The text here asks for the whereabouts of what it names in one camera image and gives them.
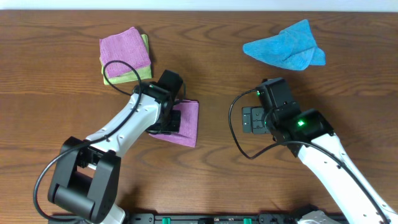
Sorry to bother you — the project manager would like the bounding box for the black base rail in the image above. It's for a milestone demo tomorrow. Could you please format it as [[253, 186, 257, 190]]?
[[48, 205, 349, 224]]

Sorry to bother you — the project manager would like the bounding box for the blue microfiber cloth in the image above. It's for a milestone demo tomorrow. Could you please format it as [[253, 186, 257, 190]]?
[[243, 19, 326, 71]]

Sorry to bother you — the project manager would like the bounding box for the folded purple cloth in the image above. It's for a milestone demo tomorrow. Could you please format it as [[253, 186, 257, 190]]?
[[99, 27, 151, 78]]

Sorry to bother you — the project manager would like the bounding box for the purple microfiber cloth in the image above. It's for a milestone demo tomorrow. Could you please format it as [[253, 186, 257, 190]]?
[[150, 100, 199, 147]]

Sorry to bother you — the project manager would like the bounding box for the folded green cloth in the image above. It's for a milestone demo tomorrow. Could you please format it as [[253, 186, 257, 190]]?
[[107, 34, 152, 85]]

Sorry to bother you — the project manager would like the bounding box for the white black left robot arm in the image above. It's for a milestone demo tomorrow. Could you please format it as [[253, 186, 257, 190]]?
[[47, 81, 185, 223]]

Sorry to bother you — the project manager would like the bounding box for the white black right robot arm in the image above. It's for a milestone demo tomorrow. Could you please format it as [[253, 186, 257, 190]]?
[[242, 106, 397, 223]]

